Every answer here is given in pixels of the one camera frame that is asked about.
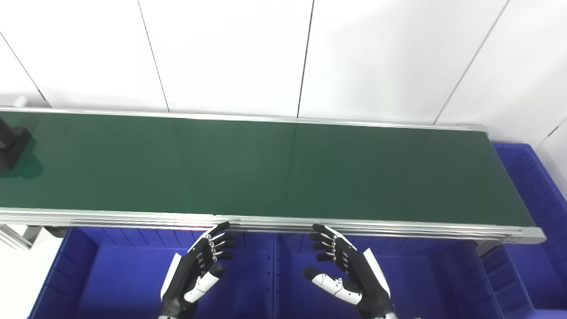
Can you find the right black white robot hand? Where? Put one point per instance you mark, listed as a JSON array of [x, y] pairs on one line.
[[354, 270]]

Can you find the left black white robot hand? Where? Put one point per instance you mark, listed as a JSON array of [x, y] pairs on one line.
[[192, 270]]

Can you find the black cylinder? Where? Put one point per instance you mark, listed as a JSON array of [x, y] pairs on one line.
[[13, 148]]

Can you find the blue plastic bin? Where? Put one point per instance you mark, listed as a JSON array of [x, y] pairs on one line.
[[540, 208], [421, 283], [119, 274]]

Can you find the aluminium conveyor leg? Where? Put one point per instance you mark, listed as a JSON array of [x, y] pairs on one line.
[[15, 235]]

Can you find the green conveyor belt with aluminium frame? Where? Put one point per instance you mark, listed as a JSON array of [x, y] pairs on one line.
[[266, 168]]

